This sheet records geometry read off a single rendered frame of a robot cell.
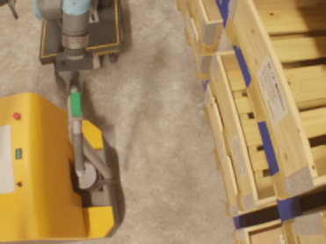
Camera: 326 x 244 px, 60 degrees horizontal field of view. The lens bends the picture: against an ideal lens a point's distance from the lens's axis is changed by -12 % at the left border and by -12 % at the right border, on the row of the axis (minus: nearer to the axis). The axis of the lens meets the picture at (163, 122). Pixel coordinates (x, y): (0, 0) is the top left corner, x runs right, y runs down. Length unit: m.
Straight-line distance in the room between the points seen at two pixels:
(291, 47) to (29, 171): 1.35
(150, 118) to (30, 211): 1.34
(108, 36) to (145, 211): 1.38
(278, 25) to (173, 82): 1.45
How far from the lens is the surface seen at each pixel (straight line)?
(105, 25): 2.63
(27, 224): 1.59
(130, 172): 2.40
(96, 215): 2.03
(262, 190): 1.66
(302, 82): 1.27
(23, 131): 1.70
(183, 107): 2.55
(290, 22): 1.43
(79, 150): 1.07
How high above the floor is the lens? 2.33
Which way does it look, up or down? 69 degrees down
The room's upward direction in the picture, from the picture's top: 2 degrees counter-clockwise
